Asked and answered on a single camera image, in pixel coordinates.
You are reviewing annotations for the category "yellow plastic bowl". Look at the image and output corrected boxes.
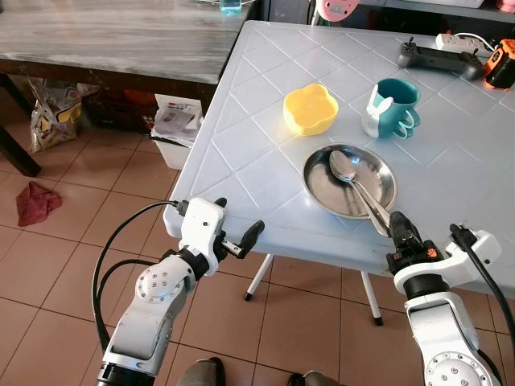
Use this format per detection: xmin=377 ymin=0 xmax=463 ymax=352
xmin=282 ymin=83 xmax=340 ymax=137

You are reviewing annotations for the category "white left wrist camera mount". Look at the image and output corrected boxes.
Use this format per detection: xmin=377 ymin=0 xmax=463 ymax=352
xmin=163 ymin=197 xmax=230 ymax=276

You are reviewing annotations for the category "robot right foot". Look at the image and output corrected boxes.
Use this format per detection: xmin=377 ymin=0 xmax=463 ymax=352
xmin=290 ymin=370 xmax=339 ymax=386

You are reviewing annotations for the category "glass with blue liquid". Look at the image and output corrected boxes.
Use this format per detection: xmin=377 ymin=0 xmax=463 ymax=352
xmin=219 ymin=0 xmax=246 ymax=17

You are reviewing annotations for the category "orange black device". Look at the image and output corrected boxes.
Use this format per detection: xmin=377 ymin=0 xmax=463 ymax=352
xmin=483 ymin=39 xmax=515 ymax=90

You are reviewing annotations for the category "white metal table leg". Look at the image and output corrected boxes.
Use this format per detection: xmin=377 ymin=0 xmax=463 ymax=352
xmin=360 ymin=271 xmax=385 ymax=326
xmin=244 ymin=255 xmax=274 ymax=302

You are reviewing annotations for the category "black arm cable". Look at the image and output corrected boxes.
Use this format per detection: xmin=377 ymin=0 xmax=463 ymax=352
xmin=449 ymin=223 xmax=515 ymax=347
xmin=91 ymin=199 xmax=190 ymax=355

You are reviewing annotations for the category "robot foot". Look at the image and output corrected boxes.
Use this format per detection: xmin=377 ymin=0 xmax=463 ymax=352
xmin=290 ymin=370 xmax=339 ymax=386
xmin=177 ymin=358 xmax=226 ymax=386

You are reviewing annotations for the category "clear printed plastic bag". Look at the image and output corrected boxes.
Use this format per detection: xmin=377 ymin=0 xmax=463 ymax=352
xmin=28 ymin=78 xmax=101 ymax=154

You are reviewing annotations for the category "white printed packet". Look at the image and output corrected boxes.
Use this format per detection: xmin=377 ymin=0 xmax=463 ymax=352
xmin=153 ymin=105 xmax=198 ymax=142

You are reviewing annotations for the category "steel spoon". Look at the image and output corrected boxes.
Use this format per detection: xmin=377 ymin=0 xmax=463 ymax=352
xmin=328 ymin=150 xmax=397 ymax=239

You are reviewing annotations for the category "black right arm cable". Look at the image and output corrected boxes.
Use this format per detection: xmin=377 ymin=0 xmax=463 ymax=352
xmin=449 ymin=223 xmax=515 ymax=347

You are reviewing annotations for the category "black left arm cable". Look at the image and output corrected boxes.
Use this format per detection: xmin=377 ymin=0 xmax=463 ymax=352
xmin=91 ymin=199 xmax=190 ymax=355

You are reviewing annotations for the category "white plastic bin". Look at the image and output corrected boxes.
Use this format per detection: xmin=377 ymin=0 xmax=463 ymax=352
xmin=150 ymin=94 xmax=204 ymax=170

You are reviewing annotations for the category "dark wooden table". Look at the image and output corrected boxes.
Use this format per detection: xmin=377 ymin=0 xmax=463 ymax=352
xmin=0 ymin=0 xmax=266 ymax=178

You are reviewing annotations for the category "black remote controller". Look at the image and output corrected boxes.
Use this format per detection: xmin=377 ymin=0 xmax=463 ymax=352
xmin=398 ymin=38 xmax=486 ymax=81

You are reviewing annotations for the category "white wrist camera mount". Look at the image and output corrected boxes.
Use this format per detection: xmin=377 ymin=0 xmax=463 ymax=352
xmin=163 ymin=197 xmax=230 ymax=276
xmin=418 ymin=229 xmax=503 ymax=292

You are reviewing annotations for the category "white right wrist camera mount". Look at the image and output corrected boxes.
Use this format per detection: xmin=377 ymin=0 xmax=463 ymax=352
xmin=418 ymin=229 xmax=503 ymax=292

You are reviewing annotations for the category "teal ceramic mug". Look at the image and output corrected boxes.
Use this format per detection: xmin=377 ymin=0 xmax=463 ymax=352
xmin=360 ymin=78 xmax=422 ymax=140

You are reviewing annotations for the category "pink round gadget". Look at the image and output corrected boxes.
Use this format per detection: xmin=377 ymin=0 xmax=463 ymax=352
xmin=315 ymin=0 xmax=361 ymax=22

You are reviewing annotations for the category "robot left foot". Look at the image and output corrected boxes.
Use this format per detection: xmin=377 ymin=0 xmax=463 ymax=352
xmin=177 ymin=358 xmax=226 ymax=386

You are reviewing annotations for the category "black plastic crate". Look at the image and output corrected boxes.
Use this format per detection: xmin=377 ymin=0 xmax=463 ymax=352
xmin=80 ymin=80 xmax=162 ymax=133

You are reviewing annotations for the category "round steel plate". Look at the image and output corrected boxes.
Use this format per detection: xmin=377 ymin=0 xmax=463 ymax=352
xmin=302 ymin=144 xmax=398 ymax=220

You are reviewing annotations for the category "red cloth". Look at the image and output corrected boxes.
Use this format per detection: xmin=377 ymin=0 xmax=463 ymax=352
xmin=16 ymin=182 xmax=63 ymax=228

